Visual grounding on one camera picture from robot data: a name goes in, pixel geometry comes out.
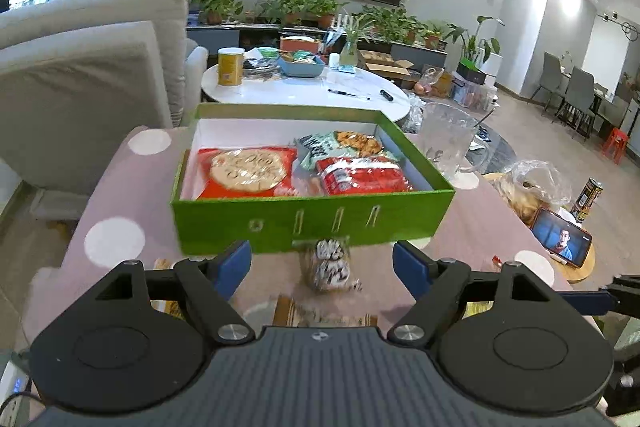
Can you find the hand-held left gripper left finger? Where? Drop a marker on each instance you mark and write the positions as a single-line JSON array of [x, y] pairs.
[[235, 267]]

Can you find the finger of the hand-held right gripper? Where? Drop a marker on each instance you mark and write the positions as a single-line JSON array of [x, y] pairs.
[[590, 302]]

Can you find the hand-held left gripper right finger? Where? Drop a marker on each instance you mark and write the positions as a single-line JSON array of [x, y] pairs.
[[410, 267]]

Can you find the green cardboard box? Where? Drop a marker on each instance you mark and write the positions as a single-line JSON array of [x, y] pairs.
[[225, 222]]

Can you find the orange snack packet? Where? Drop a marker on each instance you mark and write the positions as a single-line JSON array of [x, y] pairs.
[[162, 287]]

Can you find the small clear snack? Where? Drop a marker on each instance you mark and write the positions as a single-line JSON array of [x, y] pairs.
[[330, 267]]

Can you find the red round cracker packet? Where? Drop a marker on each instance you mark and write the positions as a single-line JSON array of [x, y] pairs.
[[245, 172]]

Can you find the red white snack packet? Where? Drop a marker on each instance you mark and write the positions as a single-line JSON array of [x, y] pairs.
[[365, 177]]

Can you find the mint green snack packet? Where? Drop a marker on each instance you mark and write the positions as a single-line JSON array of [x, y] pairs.
[[345, 146]]

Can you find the round wooden board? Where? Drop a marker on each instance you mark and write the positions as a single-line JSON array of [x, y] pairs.
[[582, 269]]

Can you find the smartphone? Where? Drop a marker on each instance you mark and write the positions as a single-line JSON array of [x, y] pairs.
[[560, 238]]

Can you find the black yellow drink can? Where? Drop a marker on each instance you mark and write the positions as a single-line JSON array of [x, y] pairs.
[[587, 199]]

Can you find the clear plastic bag of bread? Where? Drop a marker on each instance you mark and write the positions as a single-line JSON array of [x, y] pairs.
[[535, 192]]

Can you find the pink dotted tablecloth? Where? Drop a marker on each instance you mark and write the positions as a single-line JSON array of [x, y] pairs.
[[125, 207]]

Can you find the glass mug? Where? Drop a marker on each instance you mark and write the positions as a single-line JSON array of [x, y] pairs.
[[447, 142]]

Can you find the red plastic stool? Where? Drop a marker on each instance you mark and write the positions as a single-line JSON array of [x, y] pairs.
[[615, 144]]

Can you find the black marker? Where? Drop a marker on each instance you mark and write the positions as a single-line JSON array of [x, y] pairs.
[[387, 95]]

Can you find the black pen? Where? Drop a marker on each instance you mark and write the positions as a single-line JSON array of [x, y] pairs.
[[347, 94]]

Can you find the white round table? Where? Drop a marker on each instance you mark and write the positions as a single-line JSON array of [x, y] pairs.
[[300, 94]]

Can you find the bag of fruit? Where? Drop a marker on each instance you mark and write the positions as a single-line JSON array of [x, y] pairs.
[[431, 83]]

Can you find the yellow canister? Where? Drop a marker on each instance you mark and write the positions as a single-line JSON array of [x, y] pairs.
[[231, 67]]

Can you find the grey dining chair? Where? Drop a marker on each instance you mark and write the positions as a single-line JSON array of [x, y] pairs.
[[547, 79], [577, 99]]

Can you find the open cardboard box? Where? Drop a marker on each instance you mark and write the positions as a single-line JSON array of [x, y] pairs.
[[387, 64]]

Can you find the green black box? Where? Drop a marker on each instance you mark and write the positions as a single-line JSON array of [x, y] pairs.
[[472, 73]]

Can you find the blue-grey bowl of items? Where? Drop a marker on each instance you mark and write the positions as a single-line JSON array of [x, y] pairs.
[[300, 68]]

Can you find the small white cup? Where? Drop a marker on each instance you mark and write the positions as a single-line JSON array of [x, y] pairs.
[[334, 60]]

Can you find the glass vase with plant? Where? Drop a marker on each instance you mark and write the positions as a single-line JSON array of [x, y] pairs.
[[352, 44]]

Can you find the grey television cabinet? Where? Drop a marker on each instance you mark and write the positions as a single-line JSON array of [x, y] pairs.
[[225, 36]]

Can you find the orange box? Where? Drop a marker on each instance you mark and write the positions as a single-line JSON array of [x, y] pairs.
[[299, 44]]

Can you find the green potted plant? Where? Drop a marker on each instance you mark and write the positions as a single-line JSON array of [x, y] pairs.
[[435, 36], [300, 7], [392, 23], [217, 4]]

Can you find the tall plant in white pot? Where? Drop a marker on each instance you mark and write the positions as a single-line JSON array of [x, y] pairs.
[[477, 42]]

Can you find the beige armchair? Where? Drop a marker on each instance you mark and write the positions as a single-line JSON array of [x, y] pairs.
[[85, 82]]

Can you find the white power strip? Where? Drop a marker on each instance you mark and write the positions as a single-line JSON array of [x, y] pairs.
[[12, 377]]

